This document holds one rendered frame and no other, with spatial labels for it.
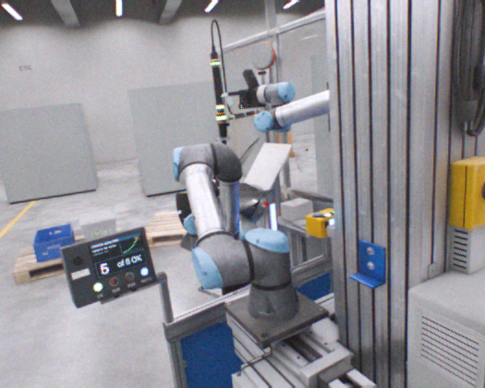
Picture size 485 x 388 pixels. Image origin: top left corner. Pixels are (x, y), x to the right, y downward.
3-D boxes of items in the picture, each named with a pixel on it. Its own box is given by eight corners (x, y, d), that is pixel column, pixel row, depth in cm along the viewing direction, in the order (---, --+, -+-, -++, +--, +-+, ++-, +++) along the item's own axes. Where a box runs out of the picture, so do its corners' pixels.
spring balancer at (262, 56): (254, 71, 241) (250, 71, 235) (251, 45, 237) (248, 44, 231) (277, 68, 234) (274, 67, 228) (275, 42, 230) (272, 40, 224)
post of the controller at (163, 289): (171, 318, 140) (163, 271, 135) (174, 321, 137) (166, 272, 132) (163, 321, 138) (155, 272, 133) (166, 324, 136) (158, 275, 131)
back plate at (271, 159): (202, 238, 228) (200, 237, 227) (252, 142, 237) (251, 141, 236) (250, 265, 184) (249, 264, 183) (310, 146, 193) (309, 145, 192)
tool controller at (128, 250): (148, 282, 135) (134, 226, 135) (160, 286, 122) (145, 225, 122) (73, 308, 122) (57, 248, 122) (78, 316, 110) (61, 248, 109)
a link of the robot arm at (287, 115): (395, 100, 110) (257, 140, 137) (400, 98, 119) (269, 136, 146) (386, 61, 109) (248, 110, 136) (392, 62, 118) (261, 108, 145)
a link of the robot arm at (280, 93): (284, 104, 142) (283, 81, 139) (264, 105, 150) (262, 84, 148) (297, 103, 147) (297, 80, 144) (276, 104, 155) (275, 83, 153)
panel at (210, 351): (333, 381, 198) (328, 269, 182) (335, 382, 197) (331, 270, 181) (199, 470, 157) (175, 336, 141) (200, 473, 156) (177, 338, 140)
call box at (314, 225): (330, 227, 184) (329, 207, 181) (345, 232, 176) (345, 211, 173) (306, 236, 176) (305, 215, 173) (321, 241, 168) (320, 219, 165)
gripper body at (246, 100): (236, 109, 162) (257, 107, 153) (235, 89, 160) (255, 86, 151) (249, 107, 167) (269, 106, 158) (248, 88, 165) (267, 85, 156)
